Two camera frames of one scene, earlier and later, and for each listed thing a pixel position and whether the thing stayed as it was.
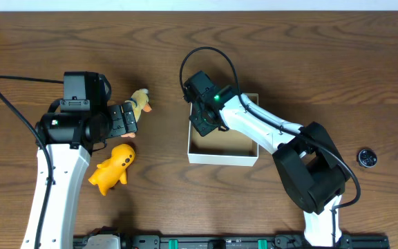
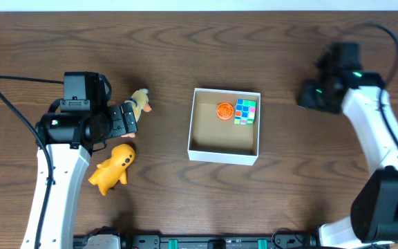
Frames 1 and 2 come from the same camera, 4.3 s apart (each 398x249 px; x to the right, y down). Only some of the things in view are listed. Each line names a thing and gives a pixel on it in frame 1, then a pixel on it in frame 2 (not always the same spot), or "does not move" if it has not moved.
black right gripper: [202, 128] -> [305, 97]
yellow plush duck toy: [139, 100] does not move
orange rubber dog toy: [108, 171] does not move
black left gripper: [117, 121] does not move
